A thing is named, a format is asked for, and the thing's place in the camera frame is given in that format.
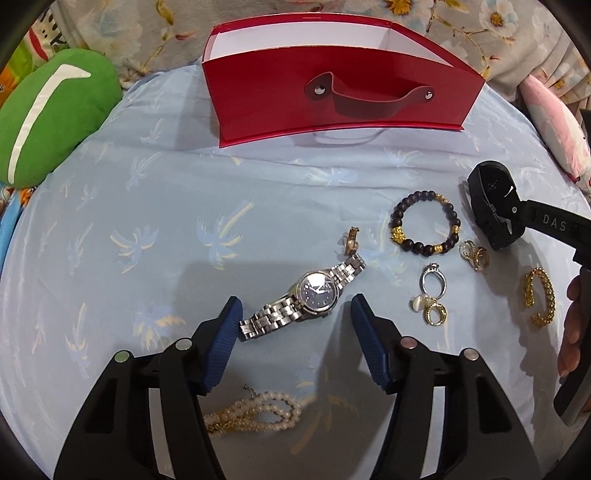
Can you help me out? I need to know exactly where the green round pillow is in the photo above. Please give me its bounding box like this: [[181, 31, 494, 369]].
[[1, 49, 122, 189]]

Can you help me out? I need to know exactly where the gold ring pair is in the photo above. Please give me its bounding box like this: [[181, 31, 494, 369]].
[[459, 239, 492, 276]]

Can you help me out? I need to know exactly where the red open gift box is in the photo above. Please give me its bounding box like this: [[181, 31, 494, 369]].
[[202, 12, 485, 147]]

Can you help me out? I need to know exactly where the grey floral blanket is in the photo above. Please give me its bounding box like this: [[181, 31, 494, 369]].
[[51, 1, 590, 104]]

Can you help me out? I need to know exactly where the person right hand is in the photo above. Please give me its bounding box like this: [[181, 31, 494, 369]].
[[557, 276, 585, 378]]

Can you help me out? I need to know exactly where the light blue palm-print sheet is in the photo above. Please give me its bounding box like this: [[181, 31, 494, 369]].
[[1, 65, 590, 479]]

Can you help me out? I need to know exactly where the gold twisted bangle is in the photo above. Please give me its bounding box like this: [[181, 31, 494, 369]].
[[523, 267, 556, 328]]

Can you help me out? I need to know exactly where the pink white plush pillow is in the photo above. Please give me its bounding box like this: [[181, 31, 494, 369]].
[[519, 75, 590, 200]]

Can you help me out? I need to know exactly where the silver metal wristwatch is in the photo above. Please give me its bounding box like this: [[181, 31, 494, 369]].
[[239, 253, 366, 341]]

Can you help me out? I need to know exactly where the colourful monkey print cushion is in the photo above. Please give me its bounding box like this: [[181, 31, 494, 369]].
[[1, 7, 68, 94]]

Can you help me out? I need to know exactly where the black and gold bead bracelet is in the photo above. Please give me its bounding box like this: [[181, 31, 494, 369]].
[[389, 190, 463, 255]]

